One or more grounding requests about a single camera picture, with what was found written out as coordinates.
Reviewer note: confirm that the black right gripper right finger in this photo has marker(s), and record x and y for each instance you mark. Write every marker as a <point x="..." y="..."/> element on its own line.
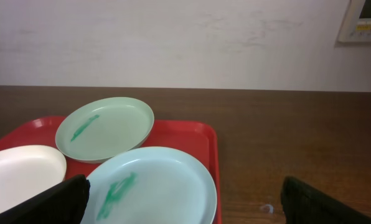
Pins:
<point x="303" y="204"/>

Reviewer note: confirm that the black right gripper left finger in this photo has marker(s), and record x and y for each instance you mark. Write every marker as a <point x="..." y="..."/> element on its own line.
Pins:
<point x="63" y="203"/>

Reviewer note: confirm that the white plate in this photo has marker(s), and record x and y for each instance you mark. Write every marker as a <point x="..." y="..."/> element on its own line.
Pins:
<point x="26" y="171"/>

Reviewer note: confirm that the light green plate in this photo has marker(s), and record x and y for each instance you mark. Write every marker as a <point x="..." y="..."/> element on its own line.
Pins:
<point x="104" y="128"/>

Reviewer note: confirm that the light blue plate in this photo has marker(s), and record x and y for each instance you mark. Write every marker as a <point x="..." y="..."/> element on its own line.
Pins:
<point x="151" y="185"/>

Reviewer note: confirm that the white wall panel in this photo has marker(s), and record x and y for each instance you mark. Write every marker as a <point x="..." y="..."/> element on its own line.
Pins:
<point x="356" y="24"/>

